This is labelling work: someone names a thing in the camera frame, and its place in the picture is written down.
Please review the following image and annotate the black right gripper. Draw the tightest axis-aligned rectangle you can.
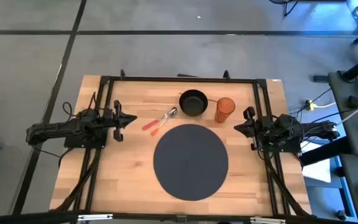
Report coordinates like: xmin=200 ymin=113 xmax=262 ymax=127
xmin=234 ymin=106 xmax=263 ymax=151

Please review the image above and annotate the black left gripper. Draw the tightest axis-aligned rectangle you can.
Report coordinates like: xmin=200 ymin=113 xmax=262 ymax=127
xmin=104 ymin=99 xmax=138 ymax=143

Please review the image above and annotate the red-handled metal spoon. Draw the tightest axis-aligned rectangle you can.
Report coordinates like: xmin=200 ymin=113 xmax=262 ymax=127
xmin=141 ymin=108 xmax=173 ymax=131

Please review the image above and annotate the orange translucent plastic cup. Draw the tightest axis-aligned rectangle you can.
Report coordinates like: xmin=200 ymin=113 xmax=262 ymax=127
xmin=214 ymin=97 xmax=236 ymax=124

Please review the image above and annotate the orange-handled metal spoon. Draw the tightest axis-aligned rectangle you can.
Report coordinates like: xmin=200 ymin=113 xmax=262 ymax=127
xmin=150 ymin=107 xmax=178 ymax=137

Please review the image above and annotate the black bowl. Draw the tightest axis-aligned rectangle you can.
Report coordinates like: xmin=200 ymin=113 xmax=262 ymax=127
xmin=178 ymin=89 xmax=209 ymax=118

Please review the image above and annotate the round dark grey placemat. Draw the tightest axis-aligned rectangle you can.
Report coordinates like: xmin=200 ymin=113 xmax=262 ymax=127
xmin=153 ymin=123 xmax=229 ymax=202

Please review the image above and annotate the black desk beam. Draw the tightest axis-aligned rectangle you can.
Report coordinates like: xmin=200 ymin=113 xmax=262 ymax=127
xmin=299 ymin=136 xmax=352 ymax=166

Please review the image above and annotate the white paper sheet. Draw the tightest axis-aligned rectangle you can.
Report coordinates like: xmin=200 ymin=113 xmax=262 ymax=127
xmin=301 ymin=141 xmax=332 ymax=184

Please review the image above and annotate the yellow plug and cable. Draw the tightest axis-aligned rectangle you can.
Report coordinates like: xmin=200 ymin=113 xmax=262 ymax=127
xmin=305 ymin=99 xmax=336 ymax=111

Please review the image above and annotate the silver metal bracket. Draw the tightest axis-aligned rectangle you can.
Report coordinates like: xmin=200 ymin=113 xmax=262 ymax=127
xmin=77 ymin=213 xmax=114 ymax=222
xmin=249 ymin=217 xmax=287 ymax=224

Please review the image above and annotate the white cable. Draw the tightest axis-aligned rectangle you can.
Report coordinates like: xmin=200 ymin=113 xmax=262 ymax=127
xmin=336 ymin=95 xmax=358 ymax=127

